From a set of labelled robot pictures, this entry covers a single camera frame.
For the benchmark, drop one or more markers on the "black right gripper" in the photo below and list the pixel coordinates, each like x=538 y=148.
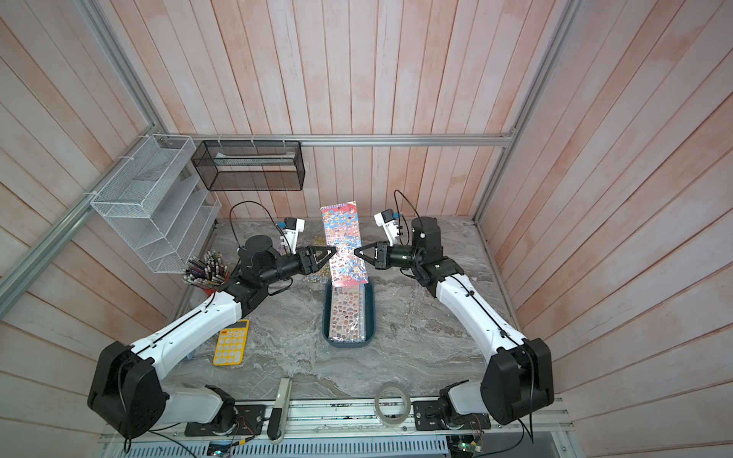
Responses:
x=385 y=256

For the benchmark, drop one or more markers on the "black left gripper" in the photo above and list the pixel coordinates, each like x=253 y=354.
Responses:
x=308 y=262

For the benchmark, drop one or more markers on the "red blue cat sticker sheet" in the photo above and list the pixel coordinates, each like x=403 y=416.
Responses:
x=342 y=231

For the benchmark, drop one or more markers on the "teal storage box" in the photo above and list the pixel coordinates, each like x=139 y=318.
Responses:
x=370 y=318

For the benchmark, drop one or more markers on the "colourful small sticker sheet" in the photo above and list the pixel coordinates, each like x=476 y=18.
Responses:
x=321 y=277

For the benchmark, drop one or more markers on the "pastel sticker sheet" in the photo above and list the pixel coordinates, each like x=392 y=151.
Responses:
x=347 y=322

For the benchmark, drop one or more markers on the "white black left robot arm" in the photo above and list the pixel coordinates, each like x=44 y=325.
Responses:
x=126 y=390

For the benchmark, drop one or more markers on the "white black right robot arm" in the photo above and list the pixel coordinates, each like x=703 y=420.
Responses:
x=518 y=379

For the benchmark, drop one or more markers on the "red pencil cup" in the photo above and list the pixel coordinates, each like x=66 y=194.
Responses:
x=208 y=273

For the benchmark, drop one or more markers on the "yellow calculator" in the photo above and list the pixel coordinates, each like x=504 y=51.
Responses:
x=231 y=344

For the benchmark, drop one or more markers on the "clear tape roll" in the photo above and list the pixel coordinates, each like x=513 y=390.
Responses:
x=392 y=405

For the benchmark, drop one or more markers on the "grey stapler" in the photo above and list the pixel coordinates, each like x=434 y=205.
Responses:
x=278 y=415

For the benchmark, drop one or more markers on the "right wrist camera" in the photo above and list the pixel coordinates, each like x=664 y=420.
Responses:
x=389 y=221

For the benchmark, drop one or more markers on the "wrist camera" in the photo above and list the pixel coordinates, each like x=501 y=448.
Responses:
x=291 y=229
x=389 y=221

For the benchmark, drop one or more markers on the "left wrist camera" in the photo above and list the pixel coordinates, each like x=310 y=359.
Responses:
x=291 y=229

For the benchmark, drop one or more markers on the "black mesh wall basket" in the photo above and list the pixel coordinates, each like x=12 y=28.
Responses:
x=250 y=165

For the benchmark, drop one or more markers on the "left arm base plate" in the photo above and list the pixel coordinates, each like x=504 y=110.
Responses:
x=237 y=419

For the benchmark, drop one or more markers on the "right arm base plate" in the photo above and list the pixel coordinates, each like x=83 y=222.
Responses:
x=436 y=415

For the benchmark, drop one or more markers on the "white mesh wall shelf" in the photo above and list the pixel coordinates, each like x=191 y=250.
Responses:
x=164 y=215

